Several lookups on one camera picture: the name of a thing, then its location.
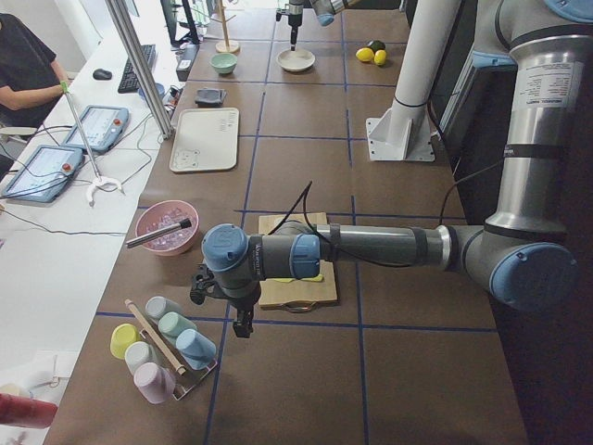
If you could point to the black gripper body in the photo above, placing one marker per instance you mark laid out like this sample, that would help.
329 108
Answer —
293 20
244 305

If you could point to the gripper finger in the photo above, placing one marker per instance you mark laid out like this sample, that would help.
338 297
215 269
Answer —
293 39
243 323

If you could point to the cream round plate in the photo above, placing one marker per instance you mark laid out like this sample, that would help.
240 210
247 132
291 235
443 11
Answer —
295 61

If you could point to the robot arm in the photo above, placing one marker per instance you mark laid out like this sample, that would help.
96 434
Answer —
517 254
325 10

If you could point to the cream bear serving tray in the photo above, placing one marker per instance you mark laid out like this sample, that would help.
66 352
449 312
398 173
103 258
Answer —
206 140

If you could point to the bamboo cutting board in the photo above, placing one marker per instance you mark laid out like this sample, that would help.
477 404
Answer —
297 296

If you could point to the wooden mug tree stand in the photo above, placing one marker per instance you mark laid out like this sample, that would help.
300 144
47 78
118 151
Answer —
227 45

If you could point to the green cup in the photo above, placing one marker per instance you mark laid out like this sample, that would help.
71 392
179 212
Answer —
172 324

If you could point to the yellow lemon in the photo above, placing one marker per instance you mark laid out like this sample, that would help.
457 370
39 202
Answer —
365 54
380 57

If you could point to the mint green bowl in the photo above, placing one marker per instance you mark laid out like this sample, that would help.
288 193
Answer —
223 63

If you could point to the wooden rack rod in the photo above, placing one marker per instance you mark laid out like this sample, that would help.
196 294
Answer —
150 331

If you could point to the yellow plastic knife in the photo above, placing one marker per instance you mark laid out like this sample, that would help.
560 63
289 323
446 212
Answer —
316 279

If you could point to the clear cup rack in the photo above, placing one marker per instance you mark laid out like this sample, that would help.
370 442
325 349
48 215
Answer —
184 384

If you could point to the dark green avocado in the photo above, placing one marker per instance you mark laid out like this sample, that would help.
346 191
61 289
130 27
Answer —
376 45

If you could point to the grey blue cup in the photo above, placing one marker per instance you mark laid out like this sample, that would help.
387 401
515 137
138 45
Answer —
157 306

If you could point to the steel muddler black tip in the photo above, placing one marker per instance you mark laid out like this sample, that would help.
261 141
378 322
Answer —
140 240

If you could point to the pink cup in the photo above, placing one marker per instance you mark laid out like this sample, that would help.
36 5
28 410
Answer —
155 382

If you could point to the pink bowl with ice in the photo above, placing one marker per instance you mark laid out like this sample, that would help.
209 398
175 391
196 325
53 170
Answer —
164 214

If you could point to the white grey cup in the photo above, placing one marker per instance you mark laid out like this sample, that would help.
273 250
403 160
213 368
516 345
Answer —
139 353

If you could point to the folded grey cloth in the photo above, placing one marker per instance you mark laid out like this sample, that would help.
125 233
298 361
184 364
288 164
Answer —
210 97

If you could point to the yellow cup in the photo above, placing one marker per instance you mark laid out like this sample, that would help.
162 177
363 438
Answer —
122 337

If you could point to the reacher grabber stick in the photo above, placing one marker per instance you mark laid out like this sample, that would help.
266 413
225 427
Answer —
100 180

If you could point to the black computer mouse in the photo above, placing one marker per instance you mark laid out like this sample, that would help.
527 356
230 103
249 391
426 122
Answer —
102 75

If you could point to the far teach pendant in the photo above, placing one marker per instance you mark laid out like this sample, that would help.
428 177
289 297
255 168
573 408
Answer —
103 126

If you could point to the teach pendant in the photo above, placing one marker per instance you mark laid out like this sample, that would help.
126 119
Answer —
45 175
103 126

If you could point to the red bottle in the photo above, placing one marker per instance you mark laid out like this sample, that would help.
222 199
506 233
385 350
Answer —
24 412

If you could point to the near teach pendant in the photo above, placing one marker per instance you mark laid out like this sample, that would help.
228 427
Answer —
45 175

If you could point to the seated person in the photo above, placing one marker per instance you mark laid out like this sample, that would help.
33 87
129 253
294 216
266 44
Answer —
31 76

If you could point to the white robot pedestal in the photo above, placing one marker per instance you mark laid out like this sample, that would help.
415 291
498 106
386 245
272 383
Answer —
403 132

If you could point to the aluminium frame post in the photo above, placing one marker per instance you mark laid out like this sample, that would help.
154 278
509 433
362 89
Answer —
123 24

